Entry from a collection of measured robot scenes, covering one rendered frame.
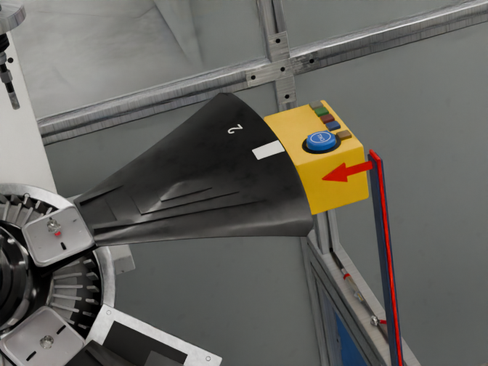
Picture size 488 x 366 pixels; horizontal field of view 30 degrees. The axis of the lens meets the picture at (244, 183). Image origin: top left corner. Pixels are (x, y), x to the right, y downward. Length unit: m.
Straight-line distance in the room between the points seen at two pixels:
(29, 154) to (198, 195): 0.33
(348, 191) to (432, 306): 0.93
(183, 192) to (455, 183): 1.13
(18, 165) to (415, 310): 1.20
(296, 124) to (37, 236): 0.49
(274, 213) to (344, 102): 0.88
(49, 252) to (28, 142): 0.30
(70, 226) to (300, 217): 0.24
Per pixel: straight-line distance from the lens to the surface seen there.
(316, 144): 1.26
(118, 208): 0.97
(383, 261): 1.09
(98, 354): 0.99
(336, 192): 1.28
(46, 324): 0.99
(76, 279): 1.07
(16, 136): 1.22
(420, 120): 1.89
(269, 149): 1.00
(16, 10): 0.84
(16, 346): 0.95
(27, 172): 1.21
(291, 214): 0.94
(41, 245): 0.97
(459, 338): 2.28
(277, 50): 1.70
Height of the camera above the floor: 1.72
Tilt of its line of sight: 32 degrees down
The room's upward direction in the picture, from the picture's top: 11 degrees counter-clockwise
